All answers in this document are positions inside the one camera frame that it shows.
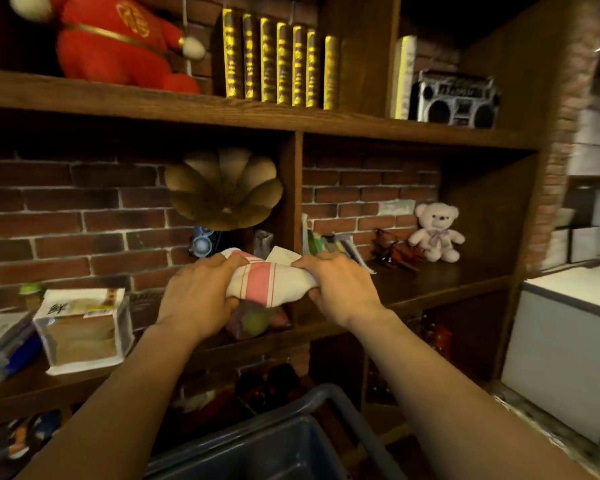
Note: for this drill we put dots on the small clear glass jar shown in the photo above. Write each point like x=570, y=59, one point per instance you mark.
x=262, y=243

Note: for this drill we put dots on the pale yellow book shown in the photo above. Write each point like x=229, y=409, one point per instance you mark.
x=403, y=77

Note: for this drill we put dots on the row of gold-spined books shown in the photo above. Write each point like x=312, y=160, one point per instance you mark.
x=280, y=64

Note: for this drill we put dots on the person's right hand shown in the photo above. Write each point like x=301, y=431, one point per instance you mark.
x=345, y=292

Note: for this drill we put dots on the white counter cabinet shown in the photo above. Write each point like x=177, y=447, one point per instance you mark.
x=565, y=344

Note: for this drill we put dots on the stack of plastic folders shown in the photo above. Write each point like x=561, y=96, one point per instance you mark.
x=5, y=342

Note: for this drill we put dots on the white pink striped cloth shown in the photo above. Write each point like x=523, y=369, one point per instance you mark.
x=270, y=282

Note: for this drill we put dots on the dark shoes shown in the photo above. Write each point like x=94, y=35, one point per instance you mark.
x=267, y=384

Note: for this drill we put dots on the red plush toy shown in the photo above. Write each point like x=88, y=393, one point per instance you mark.
x=110, y=39

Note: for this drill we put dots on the red packaged goods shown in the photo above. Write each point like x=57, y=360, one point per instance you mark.
x=436, y=337

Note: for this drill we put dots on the person's left hand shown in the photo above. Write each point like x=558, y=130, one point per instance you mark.
x=190, y=304

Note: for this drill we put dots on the packaged sliced bread loaf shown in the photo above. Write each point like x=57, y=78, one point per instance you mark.
x=82, y=332

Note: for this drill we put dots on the red toy airplane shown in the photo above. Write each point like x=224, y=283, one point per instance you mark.
x=395, y=252

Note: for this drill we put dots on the white teddy bear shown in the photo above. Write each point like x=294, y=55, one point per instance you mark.
x=436, y=237

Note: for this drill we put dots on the green capped bottle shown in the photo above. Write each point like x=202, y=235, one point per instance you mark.
x=30, y=290

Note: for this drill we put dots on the leaning booklets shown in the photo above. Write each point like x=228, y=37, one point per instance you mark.
x=332, y=243

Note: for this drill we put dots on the clear bag of fruit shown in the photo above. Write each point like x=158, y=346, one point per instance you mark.
x=255, y=320

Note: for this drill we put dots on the person's right thumb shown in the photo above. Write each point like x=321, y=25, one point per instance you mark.
x=317, y=294

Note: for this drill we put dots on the person's left forearm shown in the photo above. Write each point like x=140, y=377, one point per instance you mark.
x=120, y=404

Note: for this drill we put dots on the person's right forearm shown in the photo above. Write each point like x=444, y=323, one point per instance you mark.
x=445, y=404

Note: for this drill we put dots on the dark wooden shelf unit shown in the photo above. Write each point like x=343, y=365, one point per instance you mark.
x=300, y=122

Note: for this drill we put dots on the silver boombox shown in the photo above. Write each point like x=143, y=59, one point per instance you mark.
x=455, y=100

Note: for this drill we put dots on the white storage boxes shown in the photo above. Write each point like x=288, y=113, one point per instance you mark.
x=572, y=239

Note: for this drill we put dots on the brass gramophone horn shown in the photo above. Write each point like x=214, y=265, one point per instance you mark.
x=225, y=187

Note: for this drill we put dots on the grey shopping cart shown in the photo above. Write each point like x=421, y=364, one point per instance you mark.
x=280, y=442

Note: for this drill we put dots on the person's left thumb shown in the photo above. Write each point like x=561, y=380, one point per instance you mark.
x=234, y=305

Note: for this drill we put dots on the white paper card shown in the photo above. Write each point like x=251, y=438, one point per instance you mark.
x=282, y=254

